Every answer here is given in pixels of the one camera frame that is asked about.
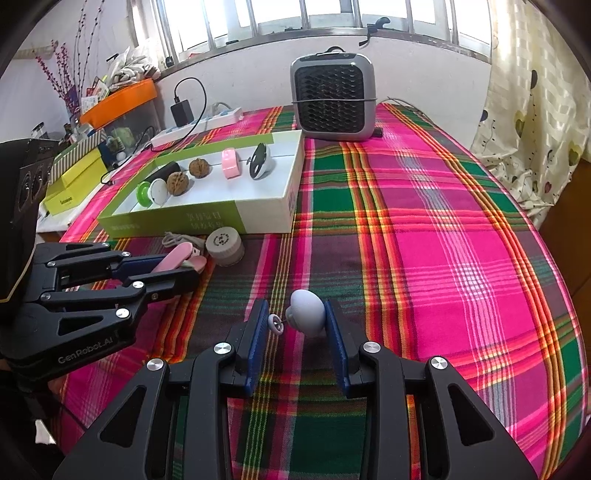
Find black bike light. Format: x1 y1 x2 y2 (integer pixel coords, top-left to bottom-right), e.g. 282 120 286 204
144 162 181 183

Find green white cardboard box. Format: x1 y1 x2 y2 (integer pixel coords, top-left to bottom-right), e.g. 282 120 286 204
98 130 304 238

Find purple flower branches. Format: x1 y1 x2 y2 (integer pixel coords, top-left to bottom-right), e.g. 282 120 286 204
35 0 105 117

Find yellow cardboard box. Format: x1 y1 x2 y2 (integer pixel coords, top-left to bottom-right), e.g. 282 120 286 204
43 148 106 215

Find white side shelf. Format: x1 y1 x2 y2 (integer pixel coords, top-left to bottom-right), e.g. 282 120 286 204
36 138 158 234

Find black window handle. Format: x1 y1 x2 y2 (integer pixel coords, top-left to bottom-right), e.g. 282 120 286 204
359 16 391 47

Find white power strip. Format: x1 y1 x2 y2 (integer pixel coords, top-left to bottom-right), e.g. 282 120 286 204
150 107 243 148

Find orange lid plastic bin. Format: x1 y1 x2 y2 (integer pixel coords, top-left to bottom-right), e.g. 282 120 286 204
80 79 161 146

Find pink case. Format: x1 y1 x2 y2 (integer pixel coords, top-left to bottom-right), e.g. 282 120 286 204
152 242 207 273
221 148 242 179

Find black charging cable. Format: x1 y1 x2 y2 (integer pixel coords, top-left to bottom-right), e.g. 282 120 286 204
98 76 209 186

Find striped green lid box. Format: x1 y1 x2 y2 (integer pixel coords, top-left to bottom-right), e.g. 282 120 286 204
48 128 107 185

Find patterned cream curtain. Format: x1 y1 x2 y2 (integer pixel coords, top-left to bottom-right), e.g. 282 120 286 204
471 1 590 226

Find grey black fan heater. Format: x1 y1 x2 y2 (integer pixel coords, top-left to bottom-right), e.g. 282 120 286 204
290 46 377 142

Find white suction hook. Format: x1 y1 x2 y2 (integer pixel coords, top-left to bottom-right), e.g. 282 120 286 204
267 289 325 336

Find green white spool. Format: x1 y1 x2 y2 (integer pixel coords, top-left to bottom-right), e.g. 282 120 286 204
136 178 170 208

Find wooden cabinet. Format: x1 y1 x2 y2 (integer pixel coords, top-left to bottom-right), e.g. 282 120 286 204
537 156 591 305

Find wrinkled brown walnut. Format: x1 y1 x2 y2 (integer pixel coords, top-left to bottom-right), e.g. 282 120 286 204
188 158 211 179

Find white round cap container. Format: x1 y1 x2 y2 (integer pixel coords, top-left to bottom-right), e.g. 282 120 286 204
205 226 245 267

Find black power adapter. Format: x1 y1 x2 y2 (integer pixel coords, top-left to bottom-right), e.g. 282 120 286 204
170 96 194 128

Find plaid tablecloth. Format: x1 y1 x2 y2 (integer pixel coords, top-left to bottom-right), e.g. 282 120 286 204
52 104 588 479

